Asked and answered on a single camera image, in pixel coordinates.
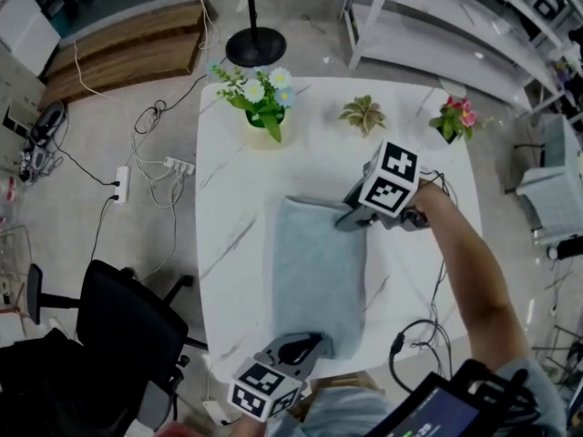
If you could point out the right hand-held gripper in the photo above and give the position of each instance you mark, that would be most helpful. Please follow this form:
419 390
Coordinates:
391 189

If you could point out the white cabinet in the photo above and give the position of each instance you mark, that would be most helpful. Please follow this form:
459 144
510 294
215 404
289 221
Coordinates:
27 30

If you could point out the person's khaki trousers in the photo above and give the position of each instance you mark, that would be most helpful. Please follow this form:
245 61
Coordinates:
341 383

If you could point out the dark oval device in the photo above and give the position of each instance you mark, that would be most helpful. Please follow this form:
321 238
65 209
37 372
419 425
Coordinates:
48 123

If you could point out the light blue towel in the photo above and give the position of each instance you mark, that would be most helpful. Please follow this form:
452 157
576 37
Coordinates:
319 280

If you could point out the black office chair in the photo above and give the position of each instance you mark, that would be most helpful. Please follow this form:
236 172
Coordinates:
118 335

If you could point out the wooden step platform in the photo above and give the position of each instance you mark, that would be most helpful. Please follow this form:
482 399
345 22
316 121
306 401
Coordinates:
127 48

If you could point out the thin metal frame rack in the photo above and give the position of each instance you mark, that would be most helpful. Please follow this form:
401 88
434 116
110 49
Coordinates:
13 267

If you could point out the black standing fan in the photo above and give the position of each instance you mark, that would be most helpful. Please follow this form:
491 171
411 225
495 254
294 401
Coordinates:
255 39

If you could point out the black chest-mounted tablet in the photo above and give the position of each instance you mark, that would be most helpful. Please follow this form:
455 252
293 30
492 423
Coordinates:
451 408

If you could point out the white metal shelving rack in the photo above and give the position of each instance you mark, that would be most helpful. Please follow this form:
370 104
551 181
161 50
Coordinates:
455 30

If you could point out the daisy plant in cream pot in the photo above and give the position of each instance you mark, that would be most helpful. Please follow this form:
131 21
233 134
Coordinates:
259 103

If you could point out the chair with pale blue cover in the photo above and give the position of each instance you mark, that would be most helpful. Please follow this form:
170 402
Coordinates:
553 189

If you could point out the pink padded jacket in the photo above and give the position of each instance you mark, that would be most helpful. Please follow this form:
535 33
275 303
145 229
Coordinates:
175 430

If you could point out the person's right forearm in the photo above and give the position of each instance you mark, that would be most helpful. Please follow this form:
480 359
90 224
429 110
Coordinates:
478 280

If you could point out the pink flower plant in pot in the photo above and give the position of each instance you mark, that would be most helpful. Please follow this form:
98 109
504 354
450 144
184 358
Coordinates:
455 118

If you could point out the white power strip black plugs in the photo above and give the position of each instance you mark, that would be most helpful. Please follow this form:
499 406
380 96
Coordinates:
122 185

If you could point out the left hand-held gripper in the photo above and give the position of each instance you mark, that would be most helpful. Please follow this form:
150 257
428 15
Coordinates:
259 380

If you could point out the person's light blue shirt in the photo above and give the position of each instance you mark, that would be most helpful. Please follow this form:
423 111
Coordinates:
337 414

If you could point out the pack of clear water bottles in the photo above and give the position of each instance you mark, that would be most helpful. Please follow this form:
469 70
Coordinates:
7 194

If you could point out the white socket box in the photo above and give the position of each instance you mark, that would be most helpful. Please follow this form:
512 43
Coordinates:
214 412

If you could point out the beige locker cabinet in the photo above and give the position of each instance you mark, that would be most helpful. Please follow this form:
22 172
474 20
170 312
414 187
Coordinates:
13 94

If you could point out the small succulent in white pot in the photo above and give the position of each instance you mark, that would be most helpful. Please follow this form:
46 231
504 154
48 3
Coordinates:
363 114

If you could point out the teal storage cabinet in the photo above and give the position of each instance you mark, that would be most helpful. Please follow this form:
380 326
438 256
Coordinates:
59 12

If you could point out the white oval disc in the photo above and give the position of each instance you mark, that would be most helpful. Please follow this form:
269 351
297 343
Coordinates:
451 88

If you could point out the person's left forearm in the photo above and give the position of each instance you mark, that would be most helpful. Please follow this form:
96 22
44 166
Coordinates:
255 428

